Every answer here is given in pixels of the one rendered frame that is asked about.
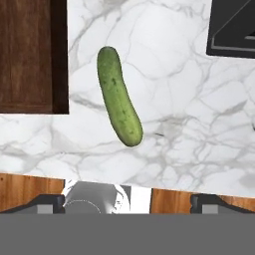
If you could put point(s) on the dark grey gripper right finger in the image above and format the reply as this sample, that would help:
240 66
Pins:
205 201

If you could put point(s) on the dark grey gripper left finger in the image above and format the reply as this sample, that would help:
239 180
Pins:
50 202

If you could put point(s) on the black tray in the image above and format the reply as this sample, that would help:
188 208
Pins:
232 26

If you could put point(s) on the white and grey round object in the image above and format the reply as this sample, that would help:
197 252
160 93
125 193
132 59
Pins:
96 197

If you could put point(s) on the green cucumber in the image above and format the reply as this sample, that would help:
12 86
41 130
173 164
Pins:
118 99

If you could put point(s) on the brown wooden cupboard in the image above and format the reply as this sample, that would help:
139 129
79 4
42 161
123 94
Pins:
30 56

